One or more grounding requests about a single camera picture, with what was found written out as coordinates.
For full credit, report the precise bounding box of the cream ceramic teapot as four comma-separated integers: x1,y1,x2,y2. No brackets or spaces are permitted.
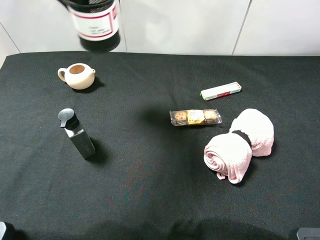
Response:
57,63,96,90

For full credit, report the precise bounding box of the black elastic band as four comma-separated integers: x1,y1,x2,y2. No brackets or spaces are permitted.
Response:
231,130,252,148

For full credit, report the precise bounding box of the rolled pink towel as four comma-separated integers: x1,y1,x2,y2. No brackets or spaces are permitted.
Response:
203,108,274,184

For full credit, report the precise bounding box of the white green toothpaste box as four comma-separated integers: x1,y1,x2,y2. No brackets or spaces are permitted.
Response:
200,82,242,101

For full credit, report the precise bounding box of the grey block bottom left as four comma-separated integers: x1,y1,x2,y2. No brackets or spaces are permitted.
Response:
0,221,7,240

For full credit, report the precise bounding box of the grey block bottom right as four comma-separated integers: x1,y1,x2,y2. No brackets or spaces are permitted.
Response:
296,227,320,240

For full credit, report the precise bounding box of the clear packet of chocolates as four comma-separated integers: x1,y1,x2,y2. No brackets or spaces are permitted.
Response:
169,109,222,127

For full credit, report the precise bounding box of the grey block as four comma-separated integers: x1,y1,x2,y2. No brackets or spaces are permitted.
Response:
0,221,7,240
296,227,320,240

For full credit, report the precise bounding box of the dark grey spray bottle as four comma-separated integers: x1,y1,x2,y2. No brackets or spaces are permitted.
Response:
57,108,96,160

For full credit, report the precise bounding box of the black table cloth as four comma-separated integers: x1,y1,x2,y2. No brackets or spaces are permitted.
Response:
0,52,320,240

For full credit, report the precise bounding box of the black mesh pen holder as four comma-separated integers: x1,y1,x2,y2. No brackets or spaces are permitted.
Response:
60,0,121,52

